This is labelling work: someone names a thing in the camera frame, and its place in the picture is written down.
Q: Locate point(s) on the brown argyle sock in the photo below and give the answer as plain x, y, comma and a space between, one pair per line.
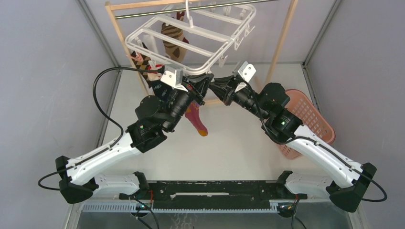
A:
141, 61

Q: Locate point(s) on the navy blue sock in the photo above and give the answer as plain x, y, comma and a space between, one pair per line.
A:
160, 89

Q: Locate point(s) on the white plastic clip hanger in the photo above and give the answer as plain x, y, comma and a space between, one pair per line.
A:
181, 55

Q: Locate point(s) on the purple orange striped sock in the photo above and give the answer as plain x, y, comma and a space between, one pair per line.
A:
192, 114

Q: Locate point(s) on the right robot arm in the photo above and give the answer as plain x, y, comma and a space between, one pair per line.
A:
345, 182

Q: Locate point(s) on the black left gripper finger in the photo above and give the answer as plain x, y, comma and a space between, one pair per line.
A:
203, 78
200, 88

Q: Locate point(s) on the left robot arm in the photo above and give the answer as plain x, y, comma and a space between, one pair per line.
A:
82, 178

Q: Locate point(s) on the metal rack rod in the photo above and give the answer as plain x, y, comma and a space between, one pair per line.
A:
152, 13

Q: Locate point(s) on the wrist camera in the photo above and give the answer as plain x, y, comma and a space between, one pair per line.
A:
173, 76
245, 71

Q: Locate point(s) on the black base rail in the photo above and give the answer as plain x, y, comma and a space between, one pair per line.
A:
213, 195

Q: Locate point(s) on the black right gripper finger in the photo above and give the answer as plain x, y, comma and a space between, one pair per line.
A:
222, 92
229, 81

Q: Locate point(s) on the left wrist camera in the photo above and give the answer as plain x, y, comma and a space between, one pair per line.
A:
173, 76

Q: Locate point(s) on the wooden drying rack frame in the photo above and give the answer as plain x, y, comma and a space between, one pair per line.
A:
239, 15

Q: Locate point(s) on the pink laundry basket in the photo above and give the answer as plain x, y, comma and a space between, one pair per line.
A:
298, 104

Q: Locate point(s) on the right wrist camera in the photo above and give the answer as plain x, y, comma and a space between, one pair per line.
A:
245, 71

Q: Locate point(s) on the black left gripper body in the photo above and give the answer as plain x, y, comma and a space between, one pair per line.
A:
185, 84

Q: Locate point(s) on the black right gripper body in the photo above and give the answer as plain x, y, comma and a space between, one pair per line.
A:
235, 93

